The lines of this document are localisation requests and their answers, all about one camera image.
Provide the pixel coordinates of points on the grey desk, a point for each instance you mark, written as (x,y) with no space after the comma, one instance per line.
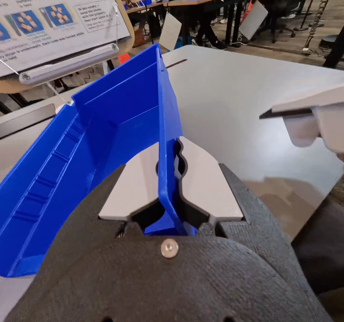
(228,85)

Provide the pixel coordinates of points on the white hanging sheet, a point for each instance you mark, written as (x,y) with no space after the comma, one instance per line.
(169,31)
(254,20)

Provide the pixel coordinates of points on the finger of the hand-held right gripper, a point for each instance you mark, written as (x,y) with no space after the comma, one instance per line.
(309,98)
(333,128)

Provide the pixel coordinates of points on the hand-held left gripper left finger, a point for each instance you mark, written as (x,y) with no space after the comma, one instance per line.
(129,190)

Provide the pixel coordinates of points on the instruction sheet on clipboard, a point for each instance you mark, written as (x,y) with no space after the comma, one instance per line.
(128,35)

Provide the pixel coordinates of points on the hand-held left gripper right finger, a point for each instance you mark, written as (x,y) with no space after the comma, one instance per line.
(209,190)

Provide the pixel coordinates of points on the blue plastic bin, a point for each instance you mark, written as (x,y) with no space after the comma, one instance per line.
(121,112)

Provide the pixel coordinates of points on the orange traffic cone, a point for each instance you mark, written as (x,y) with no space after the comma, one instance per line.
(124,58)

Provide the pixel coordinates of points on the brown box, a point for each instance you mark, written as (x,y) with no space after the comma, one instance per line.
(138,38)

